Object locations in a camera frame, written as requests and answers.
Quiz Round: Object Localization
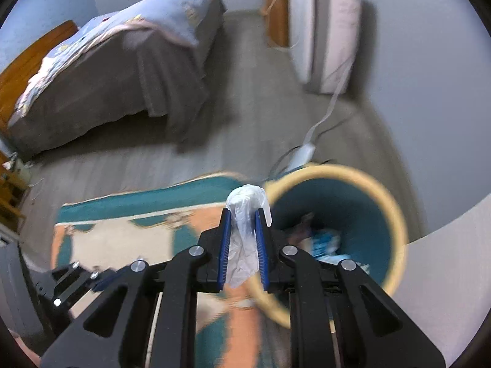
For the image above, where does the wooden bed frame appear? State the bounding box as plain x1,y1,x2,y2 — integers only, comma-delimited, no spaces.
0,20,79,135

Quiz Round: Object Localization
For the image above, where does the blue face mask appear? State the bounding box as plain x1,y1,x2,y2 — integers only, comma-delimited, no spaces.
310,228,342,258

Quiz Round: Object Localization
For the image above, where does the white power strip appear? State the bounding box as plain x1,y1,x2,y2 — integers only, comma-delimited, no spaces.
286,142,317,173

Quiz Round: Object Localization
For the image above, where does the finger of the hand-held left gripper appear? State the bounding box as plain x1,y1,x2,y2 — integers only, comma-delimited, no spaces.
53,268,130,309
50,261,83,282

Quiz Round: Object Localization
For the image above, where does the wooden nightstand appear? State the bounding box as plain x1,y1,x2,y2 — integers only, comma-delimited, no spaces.
0,153,29,215

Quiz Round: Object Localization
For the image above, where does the yellow rimmed teal waste bin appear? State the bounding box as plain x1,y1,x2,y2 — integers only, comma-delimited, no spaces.
247,163,408,330

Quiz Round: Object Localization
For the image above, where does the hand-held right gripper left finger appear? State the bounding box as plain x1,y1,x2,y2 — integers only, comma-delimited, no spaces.
40,207,233,368

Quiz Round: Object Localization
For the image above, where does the white textured cloth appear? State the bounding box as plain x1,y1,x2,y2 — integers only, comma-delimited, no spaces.
0,195,491,368

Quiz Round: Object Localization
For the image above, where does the wooden cabinet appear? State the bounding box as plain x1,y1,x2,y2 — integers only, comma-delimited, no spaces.
261,0,290,48

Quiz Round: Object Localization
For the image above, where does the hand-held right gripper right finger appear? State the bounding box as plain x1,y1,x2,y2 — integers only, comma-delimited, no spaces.
255,209,447,368

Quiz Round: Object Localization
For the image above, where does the white air purifier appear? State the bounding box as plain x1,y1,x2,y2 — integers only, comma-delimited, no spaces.
286,0,363,94

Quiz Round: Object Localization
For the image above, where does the white flat power cable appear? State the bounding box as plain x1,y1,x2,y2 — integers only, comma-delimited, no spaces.
307,56,355,144

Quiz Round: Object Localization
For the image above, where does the cream cabinet cable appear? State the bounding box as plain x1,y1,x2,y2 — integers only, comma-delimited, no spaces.
265,0,292,50

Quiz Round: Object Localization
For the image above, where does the teal orange patterned mat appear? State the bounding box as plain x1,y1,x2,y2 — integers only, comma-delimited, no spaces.
50,172,292,368

